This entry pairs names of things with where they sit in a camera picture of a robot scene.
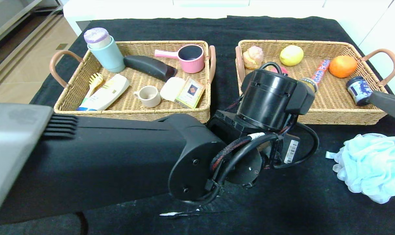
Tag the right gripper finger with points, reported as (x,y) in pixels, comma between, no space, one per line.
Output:
(391,104)

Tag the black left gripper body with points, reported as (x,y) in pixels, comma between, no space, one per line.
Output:
(292,152)

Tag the light blue bath pouf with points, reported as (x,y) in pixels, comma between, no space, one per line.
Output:
(370,166)

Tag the yellow drink can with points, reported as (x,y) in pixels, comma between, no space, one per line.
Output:
(310,85)

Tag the pink peach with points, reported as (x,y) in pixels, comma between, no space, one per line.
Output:
(280,70)

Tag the printed card box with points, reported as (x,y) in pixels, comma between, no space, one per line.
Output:
(190,93)

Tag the white shampoo bottle blue cap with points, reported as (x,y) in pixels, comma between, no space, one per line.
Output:
(106,93)

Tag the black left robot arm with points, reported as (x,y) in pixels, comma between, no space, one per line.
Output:
(119,156)

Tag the dark blue printed jar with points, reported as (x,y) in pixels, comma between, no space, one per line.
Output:
(358,89)

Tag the orange fruit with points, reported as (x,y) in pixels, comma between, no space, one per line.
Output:
(342,66)

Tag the orange candy tube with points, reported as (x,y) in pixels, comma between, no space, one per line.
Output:
(321,70)

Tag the yellow lemon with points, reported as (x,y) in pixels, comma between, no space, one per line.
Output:
(291,55)

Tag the pink frosted pastry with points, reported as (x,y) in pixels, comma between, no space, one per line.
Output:
(253,57)

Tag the pink toy saucepan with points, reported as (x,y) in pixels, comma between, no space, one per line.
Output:
(191,63)

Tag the cream soap bar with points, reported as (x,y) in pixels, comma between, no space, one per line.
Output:
(169,89)

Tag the small beige cup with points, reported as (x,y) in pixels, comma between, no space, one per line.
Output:
(150,98)

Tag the dark eggplant shaped object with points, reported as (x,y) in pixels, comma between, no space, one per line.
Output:
(147,66)

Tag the teal plastic cup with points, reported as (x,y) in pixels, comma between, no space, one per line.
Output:
(110,58)

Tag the yellow green brush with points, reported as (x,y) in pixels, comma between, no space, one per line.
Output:
(95,81)

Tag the purple capped beige bottle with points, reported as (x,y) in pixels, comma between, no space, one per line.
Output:
(97,35)

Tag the white cabinet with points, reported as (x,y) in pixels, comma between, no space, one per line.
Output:
(83,13)

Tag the brass floor socket cover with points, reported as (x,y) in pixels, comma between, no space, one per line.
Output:
(62,46)

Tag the grey metal cabinet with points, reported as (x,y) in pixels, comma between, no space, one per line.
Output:
(11,16)

